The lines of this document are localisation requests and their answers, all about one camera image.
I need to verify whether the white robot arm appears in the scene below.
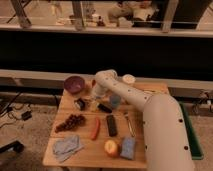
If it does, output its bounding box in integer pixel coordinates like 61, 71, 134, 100
91, 69, 195, 171

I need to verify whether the orange bowl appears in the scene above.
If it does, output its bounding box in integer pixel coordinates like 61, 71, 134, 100
91, 79, 96, 88

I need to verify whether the blue plastic cup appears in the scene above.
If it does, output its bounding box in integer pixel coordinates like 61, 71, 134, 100
109, 94, 121, 109

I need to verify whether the purple bowl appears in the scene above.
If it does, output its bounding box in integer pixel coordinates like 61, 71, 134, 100
64, 76, 85, 94

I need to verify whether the bunch of dark grapes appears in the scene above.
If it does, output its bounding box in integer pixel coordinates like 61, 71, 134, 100
55, 114, 86, 133

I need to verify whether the wooden table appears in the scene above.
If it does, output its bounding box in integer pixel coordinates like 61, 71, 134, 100
42, 80, 171, 170

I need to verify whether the black rectangular remote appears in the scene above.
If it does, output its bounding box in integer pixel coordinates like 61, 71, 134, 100
106, 115, 117, 137

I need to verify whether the orange carrot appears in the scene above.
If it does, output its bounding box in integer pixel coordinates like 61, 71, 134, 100
90, 117, 100, 140

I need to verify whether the white paper cup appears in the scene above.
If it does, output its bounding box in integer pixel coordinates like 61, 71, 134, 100
122, 74, 136, 85

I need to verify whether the red yellow apple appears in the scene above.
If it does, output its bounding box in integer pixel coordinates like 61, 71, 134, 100
104, 140, 120, 158

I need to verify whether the pale banana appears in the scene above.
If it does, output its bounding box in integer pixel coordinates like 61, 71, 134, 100
144, 89, 156, 93

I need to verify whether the grey blue cloth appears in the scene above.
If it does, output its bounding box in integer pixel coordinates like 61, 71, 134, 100
53, 135, 84, 162

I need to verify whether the blue sponge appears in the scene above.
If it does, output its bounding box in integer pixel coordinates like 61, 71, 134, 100
120, 137, 136, 160

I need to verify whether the green plastic tray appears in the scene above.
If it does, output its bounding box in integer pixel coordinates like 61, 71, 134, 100
179, 103, 204, 160

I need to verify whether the black power adapter with cables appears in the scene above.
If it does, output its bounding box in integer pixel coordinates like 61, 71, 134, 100
0, 93, 32, 129

